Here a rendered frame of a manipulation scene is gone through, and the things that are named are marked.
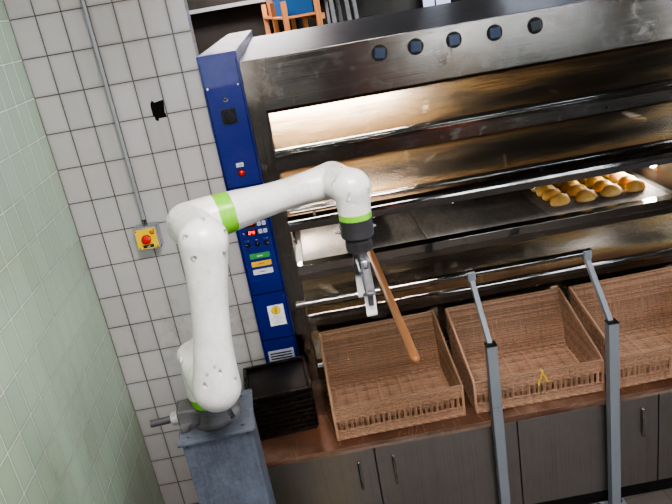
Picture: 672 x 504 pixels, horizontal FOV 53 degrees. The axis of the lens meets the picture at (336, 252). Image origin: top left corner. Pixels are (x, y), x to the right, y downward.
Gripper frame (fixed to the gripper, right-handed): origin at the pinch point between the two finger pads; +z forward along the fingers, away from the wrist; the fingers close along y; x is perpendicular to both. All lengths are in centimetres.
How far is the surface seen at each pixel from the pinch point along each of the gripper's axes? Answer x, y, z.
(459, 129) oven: 64, -102, -23
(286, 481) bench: -36, -56, 100
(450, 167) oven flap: 58, -102, -7
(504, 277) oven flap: 79, -100, 48
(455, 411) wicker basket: 38, -56, 83
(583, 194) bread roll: 125, -114, 20
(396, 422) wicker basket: 13, -57, 83
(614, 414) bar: 100, -41, 90
